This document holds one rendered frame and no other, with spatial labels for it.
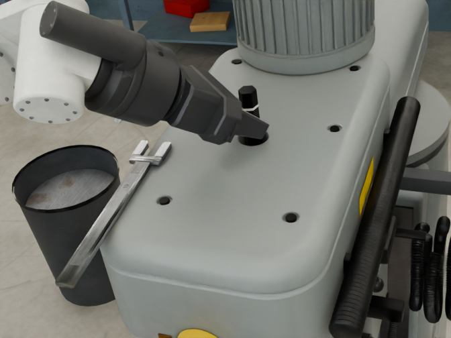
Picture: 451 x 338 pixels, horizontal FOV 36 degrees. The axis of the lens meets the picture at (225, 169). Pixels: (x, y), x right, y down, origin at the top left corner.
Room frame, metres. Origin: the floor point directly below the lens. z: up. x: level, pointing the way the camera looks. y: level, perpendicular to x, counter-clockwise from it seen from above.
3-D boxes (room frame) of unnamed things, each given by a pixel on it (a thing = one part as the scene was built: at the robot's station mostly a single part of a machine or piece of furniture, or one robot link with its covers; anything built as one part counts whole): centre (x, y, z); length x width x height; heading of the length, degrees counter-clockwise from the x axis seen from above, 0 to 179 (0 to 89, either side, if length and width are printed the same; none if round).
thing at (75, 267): (0.61, 0.13, 1.89); 0.24 x 0.04 x 0.01; 157
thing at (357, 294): (0.68, -0.19, 1.79); 0.45 x 0.04 x 0.04; 155
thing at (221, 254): (0.73, -0.05, 1.81); 0.47 x 0.26 x 0.16; 155
